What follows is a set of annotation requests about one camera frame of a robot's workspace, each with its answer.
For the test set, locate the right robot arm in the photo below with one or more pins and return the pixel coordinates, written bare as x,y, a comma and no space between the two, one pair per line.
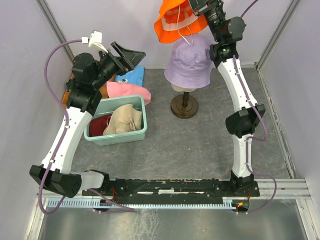
247,112

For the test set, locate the light blue cable duct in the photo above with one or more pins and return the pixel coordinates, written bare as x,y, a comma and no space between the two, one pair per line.
97,203

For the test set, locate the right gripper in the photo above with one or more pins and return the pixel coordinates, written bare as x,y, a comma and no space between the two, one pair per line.
216,3

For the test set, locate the purple bucket hat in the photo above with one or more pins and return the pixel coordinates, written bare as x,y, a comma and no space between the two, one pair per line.
190,65

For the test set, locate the orange bucket hat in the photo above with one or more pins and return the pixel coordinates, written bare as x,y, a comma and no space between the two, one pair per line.
176,19

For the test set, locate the teal plastic basket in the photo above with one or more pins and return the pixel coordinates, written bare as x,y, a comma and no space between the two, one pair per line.
109,106

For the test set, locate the wooden compartment tray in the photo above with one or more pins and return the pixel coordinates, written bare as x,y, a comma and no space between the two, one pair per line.
66,95

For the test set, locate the aluminium corner post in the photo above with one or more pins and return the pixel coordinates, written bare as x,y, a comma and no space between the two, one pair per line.
49,16
289,12

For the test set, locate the right aluminium corner post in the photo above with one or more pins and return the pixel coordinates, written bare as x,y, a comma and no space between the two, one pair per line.
289,12

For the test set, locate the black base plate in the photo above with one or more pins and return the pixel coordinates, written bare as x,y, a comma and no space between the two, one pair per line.
176,191

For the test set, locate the blue printed cloth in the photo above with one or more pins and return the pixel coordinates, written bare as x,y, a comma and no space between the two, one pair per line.
135,76

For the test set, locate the cream mannequin head stand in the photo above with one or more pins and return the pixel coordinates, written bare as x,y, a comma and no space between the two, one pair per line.
184,106

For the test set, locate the aluminium front rail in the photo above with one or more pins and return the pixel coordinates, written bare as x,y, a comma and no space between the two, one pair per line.
278,187

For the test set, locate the left aluminium corner post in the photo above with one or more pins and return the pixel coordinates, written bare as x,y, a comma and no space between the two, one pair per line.
49,16

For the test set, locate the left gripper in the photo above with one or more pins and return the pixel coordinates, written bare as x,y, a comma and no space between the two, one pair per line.
127,61

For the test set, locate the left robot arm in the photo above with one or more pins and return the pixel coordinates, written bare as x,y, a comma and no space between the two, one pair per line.
89,75

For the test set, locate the beige bucket hat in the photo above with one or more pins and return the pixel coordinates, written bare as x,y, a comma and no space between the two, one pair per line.
123,120

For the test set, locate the pink bucket hat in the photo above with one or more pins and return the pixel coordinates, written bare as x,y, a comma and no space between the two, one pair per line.
117,89

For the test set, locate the dark red hat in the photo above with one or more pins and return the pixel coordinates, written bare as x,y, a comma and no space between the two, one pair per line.
98,125

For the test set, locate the yellow blue rolled tie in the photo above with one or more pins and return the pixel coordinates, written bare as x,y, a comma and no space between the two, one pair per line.
71,85

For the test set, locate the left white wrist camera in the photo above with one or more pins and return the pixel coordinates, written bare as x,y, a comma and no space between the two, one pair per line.
94,41

